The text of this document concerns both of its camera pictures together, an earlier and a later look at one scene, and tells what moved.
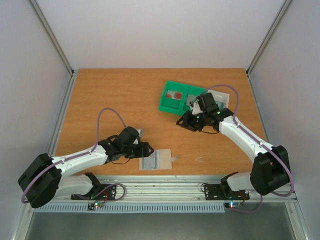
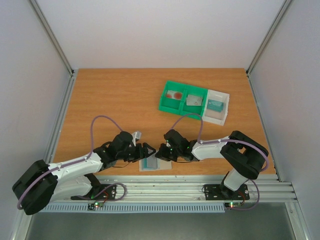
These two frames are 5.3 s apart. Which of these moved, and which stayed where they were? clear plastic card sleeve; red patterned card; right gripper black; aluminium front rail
Moved: right gripper black
Stayed: aluminium front rail; red patterned card; clear plastic card sleeve
